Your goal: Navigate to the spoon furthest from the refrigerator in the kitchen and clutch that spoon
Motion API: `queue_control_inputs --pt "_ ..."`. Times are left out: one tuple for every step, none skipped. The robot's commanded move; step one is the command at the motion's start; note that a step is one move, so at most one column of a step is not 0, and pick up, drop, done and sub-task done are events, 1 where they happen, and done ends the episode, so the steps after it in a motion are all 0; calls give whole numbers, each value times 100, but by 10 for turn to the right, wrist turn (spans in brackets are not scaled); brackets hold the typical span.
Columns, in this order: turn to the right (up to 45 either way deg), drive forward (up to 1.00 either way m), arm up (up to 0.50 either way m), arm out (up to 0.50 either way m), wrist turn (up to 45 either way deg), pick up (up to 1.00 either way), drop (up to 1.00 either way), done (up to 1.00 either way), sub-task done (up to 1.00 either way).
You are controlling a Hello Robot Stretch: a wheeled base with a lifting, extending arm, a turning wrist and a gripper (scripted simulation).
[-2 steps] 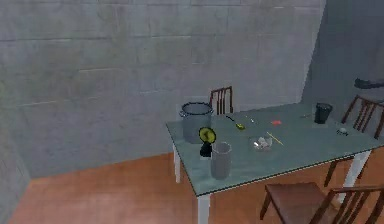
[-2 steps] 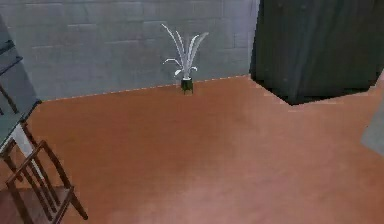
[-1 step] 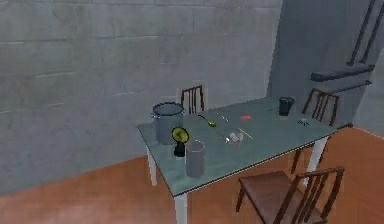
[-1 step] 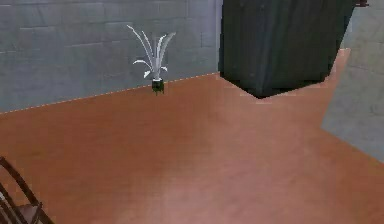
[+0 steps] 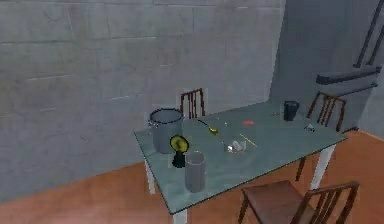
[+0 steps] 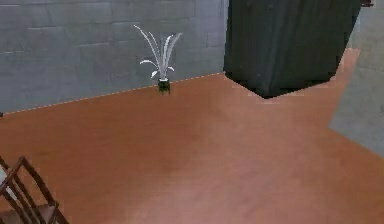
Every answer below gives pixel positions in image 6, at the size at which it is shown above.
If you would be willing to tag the white house plant black pot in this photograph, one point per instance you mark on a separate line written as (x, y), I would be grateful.
(163, 63)

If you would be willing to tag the dark wooden cupboard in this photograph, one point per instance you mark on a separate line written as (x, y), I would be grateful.
(286, 43)

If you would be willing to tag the brown wooden chair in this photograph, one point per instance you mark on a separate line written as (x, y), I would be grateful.
(23, 196)

